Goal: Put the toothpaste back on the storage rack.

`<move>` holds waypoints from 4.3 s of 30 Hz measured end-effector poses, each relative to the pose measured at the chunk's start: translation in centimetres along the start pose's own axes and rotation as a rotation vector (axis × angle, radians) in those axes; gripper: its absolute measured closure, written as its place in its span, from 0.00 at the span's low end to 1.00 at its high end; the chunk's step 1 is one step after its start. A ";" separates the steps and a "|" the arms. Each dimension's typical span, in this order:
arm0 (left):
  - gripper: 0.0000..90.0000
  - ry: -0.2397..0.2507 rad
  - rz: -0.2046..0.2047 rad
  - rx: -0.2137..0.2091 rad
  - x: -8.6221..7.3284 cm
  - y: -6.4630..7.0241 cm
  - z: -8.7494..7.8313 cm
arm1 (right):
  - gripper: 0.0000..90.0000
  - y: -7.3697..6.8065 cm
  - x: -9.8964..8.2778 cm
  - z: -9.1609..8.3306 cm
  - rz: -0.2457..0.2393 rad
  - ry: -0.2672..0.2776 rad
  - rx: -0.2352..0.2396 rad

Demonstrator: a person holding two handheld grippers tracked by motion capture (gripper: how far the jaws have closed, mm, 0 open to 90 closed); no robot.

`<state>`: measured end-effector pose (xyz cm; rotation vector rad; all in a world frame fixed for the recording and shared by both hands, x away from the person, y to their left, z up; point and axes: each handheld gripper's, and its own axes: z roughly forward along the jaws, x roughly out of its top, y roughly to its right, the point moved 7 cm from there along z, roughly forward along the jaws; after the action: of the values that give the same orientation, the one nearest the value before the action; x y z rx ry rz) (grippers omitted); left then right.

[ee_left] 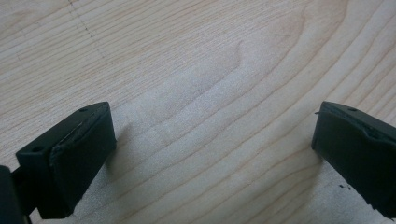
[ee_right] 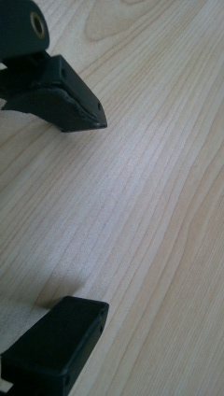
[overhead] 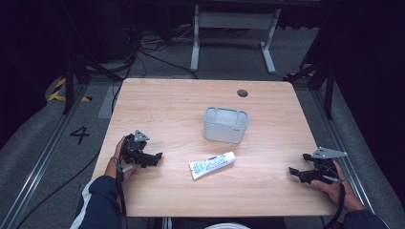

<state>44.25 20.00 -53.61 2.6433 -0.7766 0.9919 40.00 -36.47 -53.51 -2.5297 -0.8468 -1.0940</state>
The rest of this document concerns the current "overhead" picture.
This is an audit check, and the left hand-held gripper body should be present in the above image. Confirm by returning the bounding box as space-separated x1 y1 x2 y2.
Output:
121 129 151 165

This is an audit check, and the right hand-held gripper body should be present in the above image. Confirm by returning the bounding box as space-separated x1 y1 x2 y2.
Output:
309 146 349 183

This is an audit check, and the white blue toothpaste tube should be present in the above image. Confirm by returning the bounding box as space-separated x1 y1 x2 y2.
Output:
188 151 237 181

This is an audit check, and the grey plastic holder box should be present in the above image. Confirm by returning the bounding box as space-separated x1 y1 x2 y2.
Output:
202 105 250 144

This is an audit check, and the person's left hand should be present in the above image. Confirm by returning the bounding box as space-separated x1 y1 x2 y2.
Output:
104 135 141 182

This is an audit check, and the person's right hand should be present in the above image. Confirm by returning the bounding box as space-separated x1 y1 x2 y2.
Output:
309 159 366 213

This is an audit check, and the black metal stand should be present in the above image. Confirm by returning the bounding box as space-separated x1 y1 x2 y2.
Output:
62 47 124 115
284 58 336 121

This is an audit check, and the white round object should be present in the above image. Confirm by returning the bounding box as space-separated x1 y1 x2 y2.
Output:
203 222 251 229

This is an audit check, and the yellow black floor tape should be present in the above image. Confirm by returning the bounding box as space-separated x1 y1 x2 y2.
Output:
47 77 94 103

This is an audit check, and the right hand-held gripper cable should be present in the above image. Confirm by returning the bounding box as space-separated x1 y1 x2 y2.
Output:
322 174 348 229

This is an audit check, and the hand-held gripper cable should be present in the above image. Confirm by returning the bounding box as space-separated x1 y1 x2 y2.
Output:
322 174 348 229
114 156 135 229

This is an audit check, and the aluminium floor rail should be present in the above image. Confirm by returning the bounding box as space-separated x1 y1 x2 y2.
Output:
0 83 91 229
309 89 376 215

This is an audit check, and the left hand-held gripper cable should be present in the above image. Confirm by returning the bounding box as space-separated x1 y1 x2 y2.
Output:
114 156 135 229

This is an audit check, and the long black floor cable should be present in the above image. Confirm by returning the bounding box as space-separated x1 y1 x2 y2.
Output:
13 149 102 229

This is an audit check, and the bundle of black floor cables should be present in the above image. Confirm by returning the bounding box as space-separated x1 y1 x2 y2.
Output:
109 22 200 114

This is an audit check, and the white metal desk frame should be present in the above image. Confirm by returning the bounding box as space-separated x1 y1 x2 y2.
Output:
189 4 282 75

